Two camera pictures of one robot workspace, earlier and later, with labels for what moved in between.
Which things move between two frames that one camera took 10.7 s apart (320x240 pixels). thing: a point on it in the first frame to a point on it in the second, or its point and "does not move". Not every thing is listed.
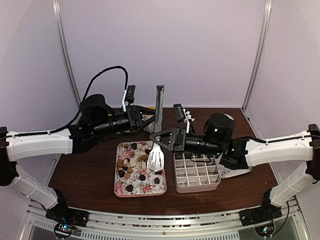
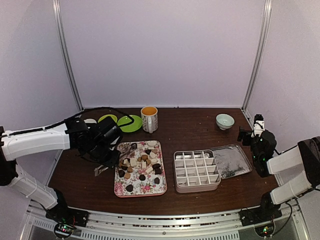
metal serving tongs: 156,159 to 126,151
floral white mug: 150,128 does not move
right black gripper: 176,144 to 247,134
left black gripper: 135,117 to 112,162
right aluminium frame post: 260,55 does not move
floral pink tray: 132,177 does not move
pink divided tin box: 195,172 does not move
